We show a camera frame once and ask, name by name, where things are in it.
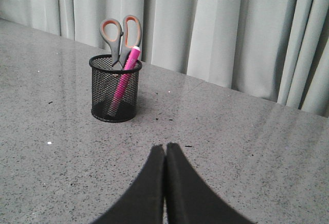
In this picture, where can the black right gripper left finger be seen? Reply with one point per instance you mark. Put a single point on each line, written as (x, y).
(142, 202)

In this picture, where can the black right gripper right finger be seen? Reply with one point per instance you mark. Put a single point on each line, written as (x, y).
(188, 197)

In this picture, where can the pink highlighter pen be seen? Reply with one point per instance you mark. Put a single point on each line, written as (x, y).
(124, 80)

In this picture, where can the grey orange scissors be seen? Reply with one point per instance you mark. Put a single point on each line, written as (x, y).
(120, 48)

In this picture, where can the black mesh pen holder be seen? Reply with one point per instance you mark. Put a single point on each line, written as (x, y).
(104, 83)

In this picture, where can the grey curtain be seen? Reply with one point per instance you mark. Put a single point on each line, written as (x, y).
(273, 49)

